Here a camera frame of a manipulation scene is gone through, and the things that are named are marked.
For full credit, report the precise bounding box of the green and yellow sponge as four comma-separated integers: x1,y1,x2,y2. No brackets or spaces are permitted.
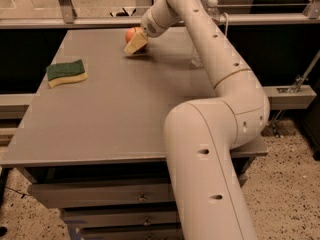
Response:
46,60,88,88

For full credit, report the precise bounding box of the metal railing frame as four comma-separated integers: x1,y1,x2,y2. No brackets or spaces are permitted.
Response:
0,0,319,29

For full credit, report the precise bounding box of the clear plastic water bottle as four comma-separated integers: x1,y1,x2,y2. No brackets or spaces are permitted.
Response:
191,0,220,68

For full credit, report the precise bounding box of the white cable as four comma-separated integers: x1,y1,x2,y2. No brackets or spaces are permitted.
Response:
221,12,230,38

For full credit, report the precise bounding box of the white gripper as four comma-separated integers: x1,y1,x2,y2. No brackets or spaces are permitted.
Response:
124,0,181,55

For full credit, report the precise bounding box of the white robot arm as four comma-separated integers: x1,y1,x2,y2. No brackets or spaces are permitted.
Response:
125,0,270,240

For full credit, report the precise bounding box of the grey drawer cabinet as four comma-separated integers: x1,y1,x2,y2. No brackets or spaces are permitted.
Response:
0,27,268,240

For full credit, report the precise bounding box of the red apple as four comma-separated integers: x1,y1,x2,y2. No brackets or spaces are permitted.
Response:
125,27,144,44

